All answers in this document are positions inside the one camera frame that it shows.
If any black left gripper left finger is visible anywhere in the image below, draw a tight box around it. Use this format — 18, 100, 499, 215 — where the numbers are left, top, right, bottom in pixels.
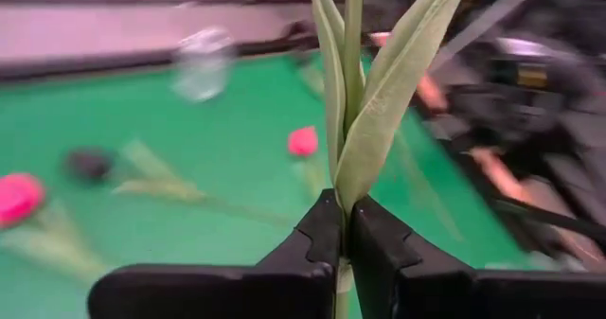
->
87, 188, 343, 319

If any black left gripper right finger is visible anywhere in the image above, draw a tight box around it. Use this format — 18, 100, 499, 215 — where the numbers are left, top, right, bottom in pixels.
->
348, 194, 606, 319

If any red artificial tulip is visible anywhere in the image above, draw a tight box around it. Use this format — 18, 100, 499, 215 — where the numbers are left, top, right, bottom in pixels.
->
311, 0, 473, 319
286, 125, 328, 202
0, 171, 117, 285

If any black artificial tulip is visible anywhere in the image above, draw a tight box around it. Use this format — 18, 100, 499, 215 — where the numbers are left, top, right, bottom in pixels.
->
61, 137, 297, 228

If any clear glass vase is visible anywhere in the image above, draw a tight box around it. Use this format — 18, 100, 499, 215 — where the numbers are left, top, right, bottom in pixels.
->
170, 25, 238, 103

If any wooden table side board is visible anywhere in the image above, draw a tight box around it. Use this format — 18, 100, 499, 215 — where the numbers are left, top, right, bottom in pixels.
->
368, 30, 536, 204

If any black table frame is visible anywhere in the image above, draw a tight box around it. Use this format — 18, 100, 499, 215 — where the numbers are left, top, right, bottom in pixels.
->
0, 23, 323, 81

